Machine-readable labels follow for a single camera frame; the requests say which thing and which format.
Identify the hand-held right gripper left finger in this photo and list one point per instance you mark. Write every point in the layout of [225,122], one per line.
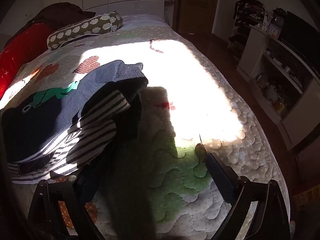
[87,187]

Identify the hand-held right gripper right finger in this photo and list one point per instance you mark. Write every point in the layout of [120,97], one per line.
[221,177]

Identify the navy pants with striped lining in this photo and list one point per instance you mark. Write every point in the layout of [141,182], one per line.
[50,115]

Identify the heart patterned quilt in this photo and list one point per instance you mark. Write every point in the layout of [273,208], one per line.
[200,92]

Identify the yellow container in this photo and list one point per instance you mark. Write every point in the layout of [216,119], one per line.
[278,105]

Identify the white shelf unit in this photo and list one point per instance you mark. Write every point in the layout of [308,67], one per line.
[252,55]

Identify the shoe rack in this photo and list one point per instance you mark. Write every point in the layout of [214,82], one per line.
[240,30]

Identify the red bolster pillow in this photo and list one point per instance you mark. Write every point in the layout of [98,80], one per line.
[20,52]

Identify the small white clock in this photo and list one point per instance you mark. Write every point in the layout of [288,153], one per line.
[273,32]

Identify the green patterned bolster pillow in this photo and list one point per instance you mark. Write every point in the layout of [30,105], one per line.
[82,27]

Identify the black television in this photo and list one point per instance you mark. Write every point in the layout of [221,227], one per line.
[300,37]

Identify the dark lantern clock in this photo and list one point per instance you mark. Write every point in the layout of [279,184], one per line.
[278,17]

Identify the wooden door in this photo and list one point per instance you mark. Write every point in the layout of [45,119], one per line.
[197,5]

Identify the dark brown jacket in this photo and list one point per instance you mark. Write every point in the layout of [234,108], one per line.
[57,11]

